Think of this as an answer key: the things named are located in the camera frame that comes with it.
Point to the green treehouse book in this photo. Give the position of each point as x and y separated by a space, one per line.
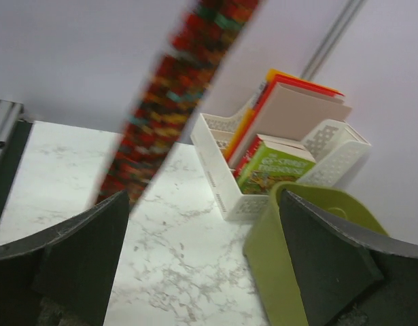
274 162

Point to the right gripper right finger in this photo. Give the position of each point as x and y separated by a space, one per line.
346 273

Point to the red white book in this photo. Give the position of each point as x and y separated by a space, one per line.
250 152

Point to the olive green plastic bin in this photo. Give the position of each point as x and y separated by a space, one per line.
267 253

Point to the orange red folder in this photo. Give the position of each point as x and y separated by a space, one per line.
273 78

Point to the red patterned tie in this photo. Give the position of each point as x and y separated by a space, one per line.
175 87

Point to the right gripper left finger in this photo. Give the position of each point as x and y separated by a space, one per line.
63 275

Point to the beige folder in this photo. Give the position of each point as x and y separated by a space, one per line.
291 113

